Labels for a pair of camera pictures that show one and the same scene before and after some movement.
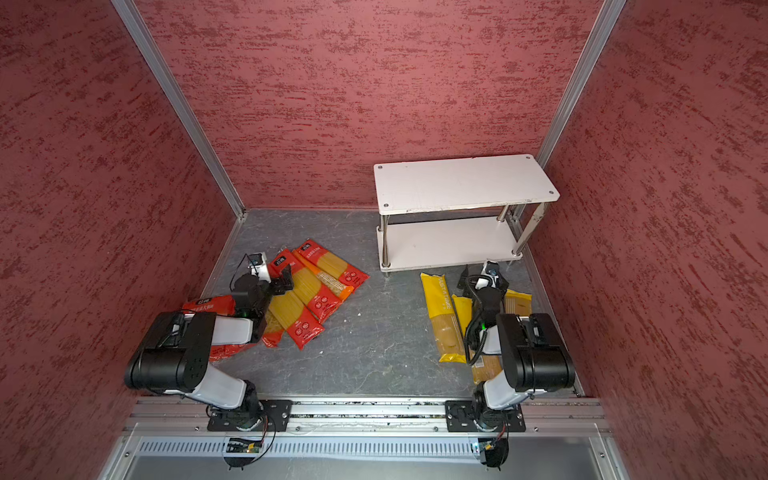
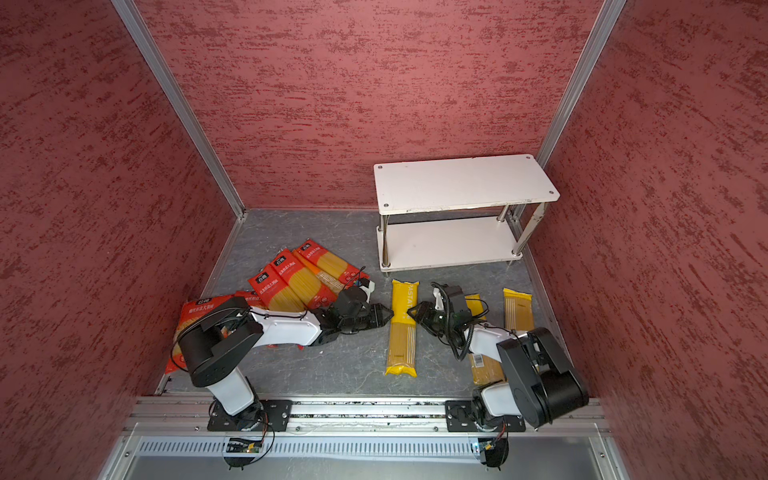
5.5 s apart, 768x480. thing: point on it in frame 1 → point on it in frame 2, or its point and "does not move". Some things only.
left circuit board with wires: x=243 y=452 does not move
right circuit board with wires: x=494 y=451 does not move
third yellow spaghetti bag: x=518 y=303 does not move
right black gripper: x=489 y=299 → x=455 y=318
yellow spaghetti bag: x=442 y=312 → x=403 y=329
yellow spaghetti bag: x=487 y=366 does not move
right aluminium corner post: x=579 y=81 does not move
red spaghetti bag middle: x=322 y=302 does not move
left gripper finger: x=283 y=283 → x=380 y=315
